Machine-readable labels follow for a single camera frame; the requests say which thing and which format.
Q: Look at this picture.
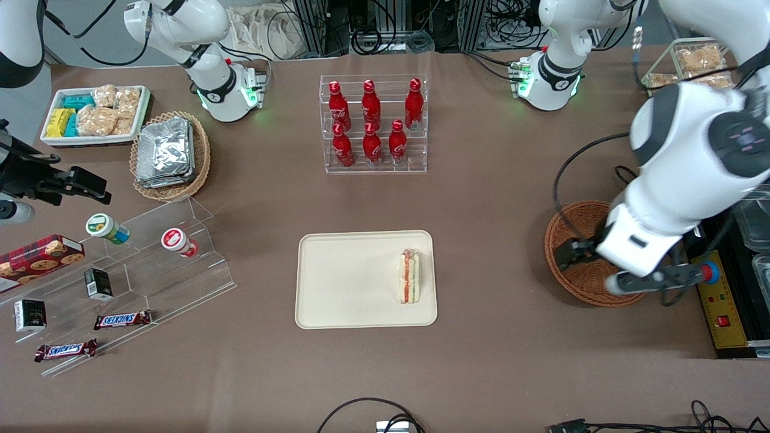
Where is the black cable with connector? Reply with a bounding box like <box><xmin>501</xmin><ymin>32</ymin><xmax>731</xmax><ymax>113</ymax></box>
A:
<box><xmin>546</xmin><ymin>399</ymin><xmax>770</xmax><ymax>433</ymax></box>

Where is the grey left wrist bar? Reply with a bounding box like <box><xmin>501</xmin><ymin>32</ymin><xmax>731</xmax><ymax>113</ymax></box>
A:
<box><xmin>604</xmin><ymin>263</ymin><xmax>715</xmax><ymax>297</ymax></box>

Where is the triangle sandwich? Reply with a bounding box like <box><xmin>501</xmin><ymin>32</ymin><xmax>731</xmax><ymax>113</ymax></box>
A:
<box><xmin>397</xmin><ymin>248</ymin><xmax>422</xmax><ymax>305</ymax></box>

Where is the black cable bundle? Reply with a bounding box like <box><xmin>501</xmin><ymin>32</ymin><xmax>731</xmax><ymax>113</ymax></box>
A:
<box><xmin>351</xmin><ymin>0</ymin><xmax>463</xmax><ymax>55</ymax></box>

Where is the red lid yogurt cup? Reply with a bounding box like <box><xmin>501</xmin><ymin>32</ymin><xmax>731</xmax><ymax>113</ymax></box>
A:
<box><xmin>161</xmin><ymin>228</ymin><xmax>200</xmax><ymax>259</ymax></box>

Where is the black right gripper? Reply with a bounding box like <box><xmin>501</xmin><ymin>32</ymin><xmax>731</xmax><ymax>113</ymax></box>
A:
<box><xmin>0</xmin><ymin>123</ymin><xmax>112</xmax><ymax>206</ymax></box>

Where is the Snickers chocolate bar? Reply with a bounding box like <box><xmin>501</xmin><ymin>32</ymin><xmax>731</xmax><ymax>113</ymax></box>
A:
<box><xmin>34</xmin><ymin>339</ymin><xmax>99</xmax><ymax>363</ymax></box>
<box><xmin>93</xmin><ymin>310</ymin><xmax>153</xmax><ymax>331</ymax></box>

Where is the black looped cable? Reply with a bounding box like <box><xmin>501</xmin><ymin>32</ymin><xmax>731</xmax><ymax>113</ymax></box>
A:
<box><xmin>316</xmin><ymin>397</ymin><xmax>425</xmax><ymax>433</ymax></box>

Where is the aluminium frame rack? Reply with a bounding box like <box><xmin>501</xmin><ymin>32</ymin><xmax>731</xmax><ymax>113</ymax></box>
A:
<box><xmin>457</xmin><ymin>0</ymin><xmax>489</xmax><ymax>52</ymax></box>
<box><xmin>293</xmin><ymin>0</ymin><xmax>353</xmax><ymax>60</ymax></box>

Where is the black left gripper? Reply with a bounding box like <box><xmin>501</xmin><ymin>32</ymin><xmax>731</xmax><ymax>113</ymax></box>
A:
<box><xmin>553</xmin><ymin>236</ymin><xmax>606</xmax><ymax>273</ymax></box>

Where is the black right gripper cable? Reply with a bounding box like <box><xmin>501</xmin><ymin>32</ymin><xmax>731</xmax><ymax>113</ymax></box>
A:
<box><xmin>0</xmin><ymin>143</ymin><xmax>62</xmax><ymax>164</ymax></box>

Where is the beige cloth bag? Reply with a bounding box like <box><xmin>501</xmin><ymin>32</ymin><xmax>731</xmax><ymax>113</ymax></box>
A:
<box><xmin>226</xmin><ymin>5</ymin><xmax>309</xmax><ymax>61</ymax></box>

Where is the round brown wicker basket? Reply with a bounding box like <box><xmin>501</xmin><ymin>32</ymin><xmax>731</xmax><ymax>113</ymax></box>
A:
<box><xmin>544</xmin><ymin>200</ymin><xmax>651</xmax><ymax>308</ymax></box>

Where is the cream plastic tray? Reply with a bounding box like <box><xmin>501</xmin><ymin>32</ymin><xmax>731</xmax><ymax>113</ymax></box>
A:
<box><xmin>295</xmin><ymin>230</ymin><xmax>439</xmax><ymax>330</ymax></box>

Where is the white wire basket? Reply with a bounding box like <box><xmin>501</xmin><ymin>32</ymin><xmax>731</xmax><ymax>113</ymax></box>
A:
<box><xmin>641</xmin><ymin>36</ymin><xmax>740</xmax><ymax>92</ymax></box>

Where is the white snack tray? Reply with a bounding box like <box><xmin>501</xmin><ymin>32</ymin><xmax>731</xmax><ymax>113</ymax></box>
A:
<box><xmin>40</xmin><ymin>85</ymin><xmax>152</xmax><ymax>149</ymax></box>

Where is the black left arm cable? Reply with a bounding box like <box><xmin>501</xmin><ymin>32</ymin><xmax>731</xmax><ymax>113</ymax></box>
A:
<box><xmin>552</xmin><ymin>132</ymin><xmax>633</xmax><ymax>242</ymax></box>

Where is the clear acrylic bottle rack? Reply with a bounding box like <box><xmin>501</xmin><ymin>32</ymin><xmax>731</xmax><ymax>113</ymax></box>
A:
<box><xmin>319</xmin><ymin>74</ymin><xmax>429</xmax><ymax>175</ymax></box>

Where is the yellow snack packet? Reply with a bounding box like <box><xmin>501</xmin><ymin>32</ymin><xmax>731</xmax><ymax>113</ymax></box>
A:
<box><xmin>46</xmin><ymin>108</ymin><xmax>76</xmax><ymax>138</ymax></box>

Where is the red tartan cookie box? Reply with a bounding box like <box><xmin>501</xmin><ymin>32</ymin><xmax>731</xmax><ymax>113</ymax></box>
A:
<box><xmin>0</xmin><ymin>234</ymin><xmax>86</xmax><ymax>295</ymax></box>

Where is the small black barcode box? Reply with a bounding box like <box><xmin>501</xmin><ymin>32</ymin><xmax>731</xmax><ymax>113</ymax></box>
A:
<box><xmin>84</xmin><ymin>268</ymin><xmax>114</xmax><ymax>302</ymax></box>

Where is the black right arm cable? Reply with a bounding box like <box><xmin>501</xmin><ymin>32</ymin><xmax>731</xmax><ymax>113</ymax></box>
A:
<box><xmin>43</xmin><ymin>0</ymin><xmax>152</xmax><ymax>68</ymax></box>

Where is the small black gold-print box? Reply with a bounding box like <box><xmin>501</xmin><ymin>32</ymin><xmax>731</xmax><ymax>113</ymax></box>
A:
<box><xmin>14</xmin><ymin>299</ymin><xmax>48</xmax><ymax>333</ymax></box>

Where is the silver foil pack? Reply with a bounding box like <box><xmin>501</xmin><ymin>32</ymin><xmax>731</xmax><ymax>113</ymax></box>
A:
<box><xmin>137</xmin><ymin>117</ymin><xmax>194</xmax><ymax>180</ymax></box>
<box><xmin>135</xmin><ymin>129</ymin><xmax>197</xmax><ymax>189</ymax></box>

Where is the yellow emergency stop box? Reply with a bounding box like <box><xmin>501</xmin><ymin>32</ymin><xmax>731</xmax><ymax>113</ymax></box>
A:
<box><xmin>690</xmin><ymin>253</ymin><xmax>750</xmax><ymax>351</ymax></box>

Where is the red cola bottle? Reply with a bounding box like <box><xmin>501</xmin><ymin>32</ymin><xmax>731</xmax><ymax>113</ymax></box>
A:
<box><xmin>332</xmin><ymin>123</ymin><xmax>356</xmax><ymax>168</ymax></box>
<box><xmin>404</xmin><ymin>78</ymin><xmax>424</xmax><ymax>131</ymax></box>
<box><xmin>361</xmin><ymin>79</ymin><xmax>382</xmax><ymax>130</ymax></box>
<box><xmin>328</xmin><ymin>81</ymin><xmax>352</xmax><ymax>133</ymax></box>
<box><xmin>389</xmin><ymin>120</ymin><xmax>408</xmax><ymax>166</ymax></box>
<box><xmin>362</xmin><ymin>122</ymin><xmax>383</xmax><ymax>167</ymax></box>

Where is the clear acrylic stepped shelf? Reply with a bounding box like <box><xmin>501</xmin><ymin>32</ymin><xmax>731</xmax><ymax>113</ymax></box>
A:
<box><xmin>0</xmin><ymin>195</ymin><xmax>238</xmax><ymax>378</ymax></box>

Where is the green lid yogurt cup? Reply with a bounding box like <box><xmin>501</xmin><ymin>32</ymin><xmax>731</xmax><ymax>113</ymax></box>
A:
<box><xmin>85</xmin><ymin>213</ymin><xmax>131</xmax><ymax>245</ymax></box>

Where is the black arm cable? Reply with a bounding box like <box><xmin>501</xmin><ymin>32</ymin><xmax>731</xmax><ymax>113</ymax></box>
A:
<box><xmin>43</xmin><ymin>0</ymin><xmax>152</xmax><ymax>68</ymax></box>
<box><xmin>552</xmin><ymin>132</ymin><xmax>633</xmax><ymax>242</ymax></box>

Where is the clear plastic container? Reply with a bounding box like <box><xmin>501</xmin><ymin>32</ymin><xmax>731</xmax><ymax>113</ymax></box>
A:
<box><xmin>752</xmin><ymin>254</ymin><xmax>770</xmax><ymax>302</ymax></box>
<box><xmin>737</xmin><ymin>185</ymin><xmax>770</xmax><ymax>253</ymax></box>

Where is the oval light wicker basket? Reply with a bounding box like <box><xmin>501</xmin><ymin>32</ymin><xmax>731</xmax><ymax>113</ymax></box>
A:
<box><xmin>129</xmin><ymin>111</ymin><xmax>212</xmax><ymax>203</ymax></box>

